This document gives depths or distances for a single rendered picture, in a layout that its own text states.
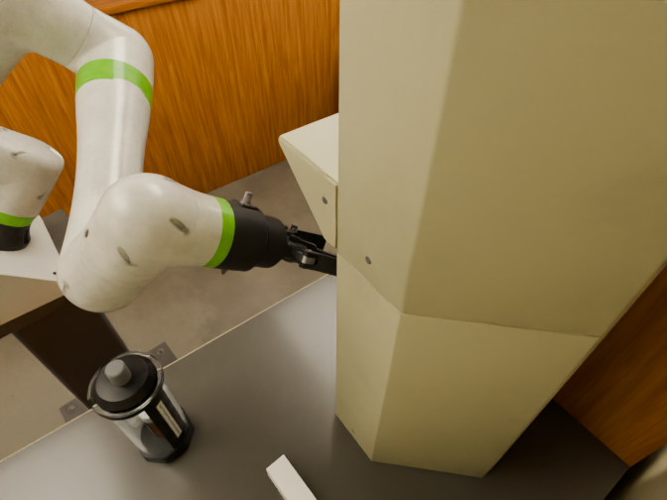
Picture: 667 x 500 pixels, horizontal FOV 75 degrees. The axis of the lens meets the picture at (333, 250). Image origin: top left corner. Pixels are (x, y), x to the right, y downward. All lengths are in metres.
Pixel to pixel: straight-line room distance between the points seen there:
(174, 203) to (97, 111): 0.30
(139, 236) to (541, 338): 0.43
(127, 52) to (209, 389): 0.64
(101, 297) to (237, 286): 1.76
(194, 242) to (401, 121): 0.28
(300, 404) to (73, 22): 0.77
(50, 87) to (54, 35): 1.55
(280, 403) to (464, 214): 0.66
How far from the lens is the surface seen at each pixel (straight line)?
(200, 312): 2.27
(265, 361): 0.97
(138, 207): 0.49
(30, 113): 2.44
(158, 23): 2.43
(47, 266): 1.25
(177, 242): 0.50
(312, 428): 0.90
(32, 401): 2.33
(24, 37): 0.87
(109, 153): 0.70
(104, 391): 0.75
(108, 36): 0.87
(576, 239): 0.39
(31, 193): 1.19
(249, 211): 0.57
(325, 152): 0.49
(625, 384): 0.89
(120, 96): 0.78
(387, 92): 0.34
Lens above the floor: 1.78
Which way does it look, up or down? 47 degrees down
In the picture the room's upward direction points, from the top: straight up
